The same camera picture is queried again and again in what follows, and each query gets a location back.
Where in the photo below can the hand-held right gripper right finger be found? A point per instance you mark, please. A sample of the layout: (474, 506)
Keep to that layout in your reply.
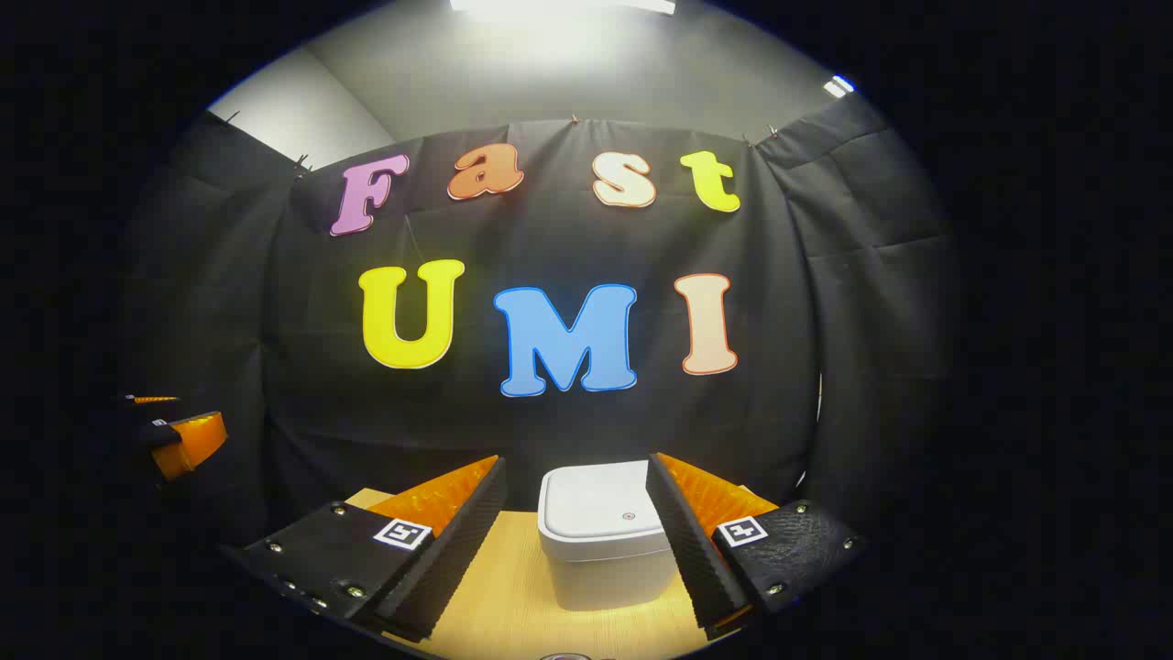
(687, 550)

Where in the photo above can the small ceiling light panel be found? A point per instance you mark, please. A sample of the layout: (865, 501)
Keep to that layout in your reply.
(838, 87)

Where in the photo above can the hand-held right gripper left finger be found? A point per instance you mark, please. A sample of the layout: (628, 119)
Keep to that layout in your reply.
(458, 550)

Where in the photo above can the long ceiling light panel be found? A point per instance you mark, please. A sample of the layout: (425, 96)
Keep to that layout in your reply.
(559, 5)

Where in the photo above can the white desktop garbage bin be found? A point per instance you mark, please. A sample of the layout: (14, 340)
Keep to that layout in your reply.
(596, 541)

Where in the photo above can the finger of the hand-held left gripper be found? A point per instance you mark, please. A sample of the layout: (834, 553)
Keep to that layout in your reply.
(194, 440)
(154, 401)

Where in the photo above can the black backdrop cloth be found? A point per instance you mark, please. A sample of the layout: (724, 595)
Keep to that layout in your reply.
(550, 431)

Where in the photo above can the light wooden desktop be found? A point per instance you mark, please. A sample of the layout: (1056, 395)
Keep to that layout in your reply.
(513, 605)

